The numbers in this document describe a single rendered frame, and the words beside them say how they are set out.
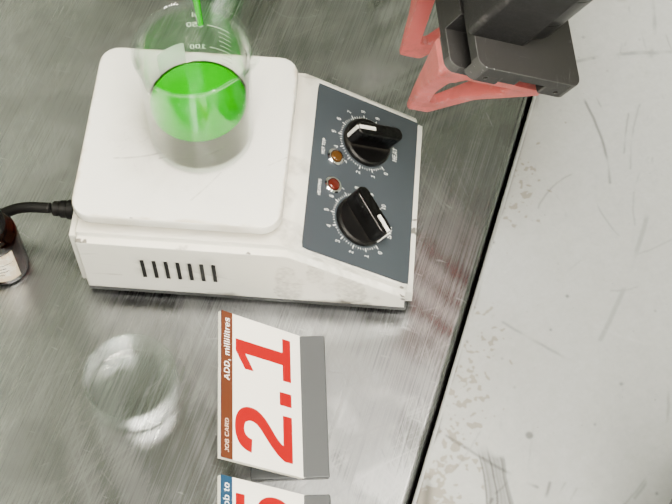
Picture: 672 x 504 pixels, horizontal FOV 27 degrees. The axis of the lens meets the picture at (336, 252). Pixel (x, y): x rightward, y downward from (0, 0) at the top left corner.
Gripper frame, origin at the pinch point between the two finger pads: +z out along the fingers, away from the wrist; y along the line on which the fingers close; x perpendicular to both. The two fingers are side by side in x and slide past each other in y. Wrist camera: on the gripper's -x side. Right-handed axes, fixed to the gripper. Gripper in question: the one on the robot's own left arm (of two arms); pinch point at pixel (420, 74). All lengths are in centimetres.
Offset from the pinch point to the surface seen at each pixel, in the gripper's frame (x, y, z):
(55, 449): -15.4, 17.3, 19.4
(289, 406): -3.8, 16.3, 11.9
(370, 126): -0.1, 0.6, 5.6
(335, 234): -2.4, 7.2, 7.2
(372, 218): -0.7, 6.7, 5.6
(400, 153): 3.1, 1.0, 7.4
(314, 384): -2.1, 14.9, 11.8
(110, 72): -14.1, -3.7, 11.7
